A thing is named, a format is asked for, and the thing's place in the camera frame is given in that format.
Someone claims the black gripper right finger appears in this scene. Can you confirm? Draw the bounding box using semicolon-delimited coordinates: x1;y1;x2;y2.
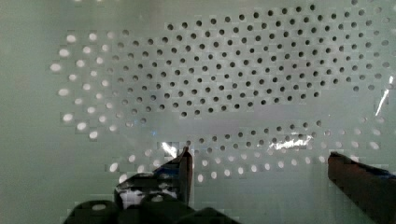
328;152;396;224

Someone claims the mint green strainer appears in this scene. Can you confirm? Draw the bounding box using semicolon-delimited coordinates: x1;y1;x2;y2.
1;0;395;224

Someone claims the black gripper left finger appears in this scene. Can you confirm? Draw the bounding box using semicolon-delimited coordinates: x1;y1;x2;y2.
114;147;192;209

